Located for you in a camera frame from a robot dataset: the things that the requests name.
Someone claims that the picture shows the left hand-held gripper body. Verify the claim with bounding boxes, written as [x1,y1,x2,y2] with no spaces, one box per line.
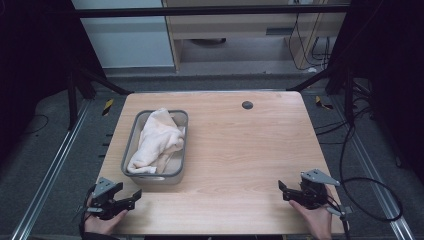
[86,176,128,221]

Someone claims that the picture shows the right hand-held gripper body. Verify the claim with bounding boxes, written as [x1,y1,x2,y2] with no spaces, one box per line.
[299,168,341,211]

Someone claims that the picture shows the grey plastic bin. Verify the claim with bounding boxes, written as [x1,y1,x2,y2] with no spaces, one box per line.
[120,109,190,186]

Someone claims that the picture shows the white cloth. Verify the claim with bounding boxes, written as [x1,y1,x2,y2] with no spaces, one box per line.
[126,107,186,175]

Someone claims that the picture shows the person's right hand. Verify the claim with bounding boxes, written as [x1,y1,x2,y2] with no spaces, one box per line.
[287,185,335,240]

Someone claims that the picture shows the person's left hand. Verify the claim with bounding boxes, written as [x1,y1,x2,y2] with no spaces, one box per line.
[83,208,130,236]

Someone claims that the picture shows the black yellow striped tape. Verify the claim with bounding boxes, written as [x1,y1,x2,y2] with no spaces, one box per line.
[314,95,334,111]
[101,98,115,117]

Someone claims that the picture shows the black metal stand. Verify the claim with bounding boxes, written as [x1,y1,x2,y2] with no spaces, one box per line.
[65,64,135,132]
[285,64,357,126]

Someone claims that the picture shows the white cabinet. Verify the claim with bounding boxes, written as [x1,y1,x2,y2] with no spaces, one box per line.
[71,0,176,69]

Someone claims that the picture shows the light wooden desk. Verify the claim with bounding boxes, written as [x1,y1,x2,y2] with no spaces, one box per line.
[161,0,349,73]

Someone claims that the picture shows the black horizontal bar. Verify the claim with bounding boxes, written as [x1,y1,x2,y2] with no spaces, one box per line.
[74,4,351,19]

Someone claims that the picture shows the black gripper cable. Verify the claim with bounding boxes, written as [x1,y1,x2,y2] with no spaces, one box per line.
[338,124,405,240]
[78,184,97,238]

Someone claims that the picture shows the metal floor rail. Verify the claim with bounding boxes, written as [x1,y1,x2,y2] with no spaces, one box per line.
[9,99,93,240]
[328,94,416,240]

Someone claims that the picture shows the black floor cable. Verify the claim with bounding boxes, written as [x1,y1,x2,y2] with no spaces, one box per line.
[21,114,50,136]
[313,105,373,146]

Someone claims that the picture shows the black hanging cables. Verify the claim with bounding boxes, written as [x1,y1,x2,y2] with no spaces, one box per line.
[287,11,333,72]

